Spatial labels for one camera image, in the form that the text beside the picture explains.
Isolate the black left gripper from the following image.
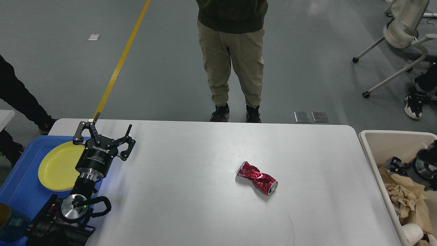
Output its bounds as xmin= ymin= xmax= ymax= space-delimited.
xmin=72 ymin=112 xmax=136 ymax=179

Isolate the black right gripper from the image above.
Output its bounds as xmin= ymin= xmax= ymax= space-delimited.
xmin=384 ymin=155 xmax=437 ymax=191

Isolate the yellow plate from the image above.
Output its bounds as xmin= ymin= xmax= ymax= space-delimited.
xmin=38 ymin=142 xmax=84 ymax=192

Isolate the brown paper bag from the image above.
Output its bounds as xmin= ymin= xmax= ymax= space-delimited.
xmin=378 ymin=168 xmax=434 ymax=234

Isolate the dark teal mug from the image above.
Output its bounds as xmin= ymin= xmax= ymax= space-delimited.
xmin=0 ymin=203 xmax=31 ymax=242

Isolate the crushed red soda can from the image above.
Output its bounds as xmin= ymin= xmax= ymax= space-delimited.
xmin=236 ymin=161 xmax=278 ymax=196

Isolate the brown paper ball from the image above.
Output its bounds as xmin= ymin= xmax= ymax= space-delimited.
xmin=385 ymin=184 xmax=417 ymax=218

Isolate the crushed white paper cup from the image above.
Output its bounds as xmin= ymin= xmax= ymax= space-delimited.
xmin=426 ymin=234 xmax=437 ymax=246

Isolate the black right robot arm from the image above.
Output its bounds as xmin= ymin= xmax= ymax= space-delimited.
xmin=383 ymin=140 xmax=437 ymax=191

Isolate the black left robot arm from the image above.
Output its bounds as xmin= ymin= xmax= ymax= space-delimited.
xmin=24 ymin=112 xmax=136 ymax=246

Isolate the beige plastic bin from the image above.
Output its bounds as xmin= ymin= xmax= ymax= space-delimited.
xmin=359 ymin=130 xmax=437 ymax=246

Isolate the blue plastic tray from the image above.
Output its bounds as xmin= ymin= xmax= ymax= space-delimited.
xmin=1 ymin=136 xmax=72 ymax=221

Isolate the metal floor socket right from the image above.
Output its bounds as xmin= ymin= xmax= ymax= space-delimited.
xmin=311 ymin=111 xmax=329 ymax=123

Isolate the metal floor socket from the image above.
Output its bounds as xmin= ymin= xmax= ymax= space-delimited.
xmin=294 ymin=111 xmax=312 ymax=123
xmin=311 ymin=111 xmax=329 ymax=123

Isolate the white side table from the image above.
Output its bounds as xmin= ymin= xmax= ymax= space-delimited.
xmin=0 ymin=109 xmax=15 ymax=131

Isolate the person in black clothes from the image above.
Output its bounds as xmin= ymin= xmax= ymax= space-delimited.
xmin=0 ymin=56 xmax=56 ymax=167

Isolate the metal floor socket left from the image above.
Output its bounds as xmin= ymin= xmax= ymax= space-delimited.
xmin=294 ymin=111 xmax=312 ymax=123

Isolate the white office chair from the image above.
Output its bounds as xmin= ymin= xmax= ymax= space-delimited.
xmin=352 ymin=0 xmax=436 ymax=98

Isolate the person in green sweater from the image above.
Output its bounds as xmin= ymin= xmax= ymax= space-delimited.
xmin=197 ymin=0 xmax=268 ymax=123

